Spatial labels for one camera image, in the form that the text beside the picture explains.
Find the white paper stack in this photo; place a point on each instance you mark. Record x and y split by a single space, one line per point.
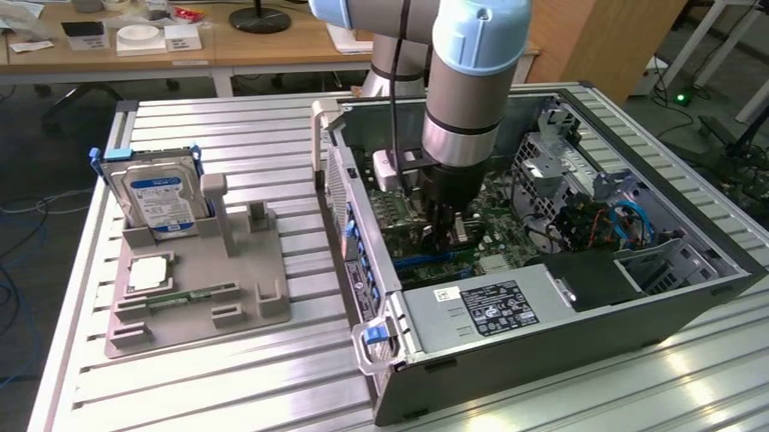
348 45

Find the green motherboard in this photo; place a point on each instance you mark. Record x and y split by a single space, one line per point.
500 236

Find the green RAM stick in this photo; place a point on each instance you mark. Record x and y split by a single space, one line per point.
176 299

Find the black chair base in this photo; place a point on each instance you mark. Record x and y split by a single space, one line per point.
72 101

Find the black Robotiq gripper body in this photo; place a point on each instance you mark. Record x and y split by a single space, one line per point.
450 189

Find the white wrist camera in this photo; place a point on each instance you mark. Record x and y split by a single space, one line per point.
387 173

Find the open black PC case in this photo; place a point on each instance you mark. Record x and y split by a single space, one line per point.
540 360

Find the device with green light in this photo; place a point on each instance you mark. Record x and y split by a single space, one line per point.
681 97

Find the black graphics card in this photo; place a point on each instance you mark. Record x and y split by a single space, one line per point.
464 230

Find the hard disk in blue caddy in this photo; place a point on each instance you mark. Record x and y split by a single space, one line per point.
156 198

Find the white table frame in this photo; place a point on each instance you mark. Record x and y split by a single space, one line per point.
709 40

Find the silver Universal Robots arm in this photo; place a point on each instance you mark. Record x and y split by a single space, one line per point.
468 90

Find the small white box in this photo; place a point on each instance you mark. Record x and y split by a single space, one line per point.
181 38

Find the silver drive cage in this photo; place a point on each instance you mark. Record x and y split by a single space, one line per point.
543 175

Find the white paper label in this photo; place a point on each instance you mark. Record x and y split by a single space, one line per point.
29 46

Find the grey parts rack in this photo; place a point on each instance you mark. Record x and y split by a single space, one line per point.
204 256

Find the grey power supply unit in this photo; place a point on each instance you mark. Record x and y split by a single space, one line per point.
438 319

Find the white tape roll box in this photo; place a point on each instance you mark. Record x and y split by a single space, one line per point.
139 40

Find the wooden cabinet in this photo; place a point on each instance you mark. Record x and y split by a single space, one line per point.
601 45

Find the wooden desk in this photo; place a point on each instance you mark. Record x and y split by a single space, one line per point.
269 49

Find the black round lamp base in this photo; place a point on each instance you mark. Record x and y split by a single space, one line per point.
259 20

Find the blue expansion slot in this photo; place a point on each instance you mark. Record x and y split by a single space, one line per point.
420 262

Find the black and white box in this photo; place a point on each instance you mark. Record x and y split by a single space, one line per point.
85 36

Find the silver CPU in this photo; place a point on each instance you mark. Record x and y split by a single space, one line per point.
147 272

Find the grey disk bay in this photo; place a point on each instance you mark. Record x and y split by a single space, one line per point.
666 265

